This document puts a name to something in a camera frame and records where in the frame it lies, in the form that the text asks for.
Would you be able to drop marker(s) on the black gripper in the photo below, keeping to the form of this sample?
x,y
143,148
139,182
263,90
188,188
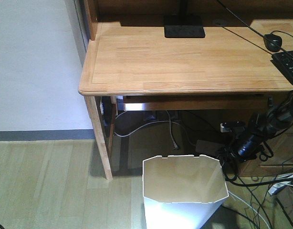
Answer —
x,y
248,143

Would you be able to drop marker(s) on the white plastic trash bin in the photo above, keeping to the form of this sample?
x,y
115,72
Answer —
x,y
182,192

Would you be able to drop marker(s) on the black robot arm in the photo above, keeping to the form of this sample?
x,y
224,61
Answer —
x,y
279,119

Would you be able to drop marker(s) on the white power strip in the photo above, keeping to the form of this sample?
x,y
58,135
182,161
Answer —
x,y
207,148

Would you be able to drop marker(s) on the black keyboard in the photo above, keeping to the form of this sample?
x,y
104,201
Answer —
x,y
284,63

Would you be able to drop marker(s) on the black monitor stand base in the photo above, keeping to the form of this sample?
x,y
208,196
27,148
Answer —
x,y
183,25

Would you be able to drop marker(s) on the wooden desk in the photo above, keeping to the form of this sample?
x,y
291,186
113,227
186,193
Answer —
x,y
128,54

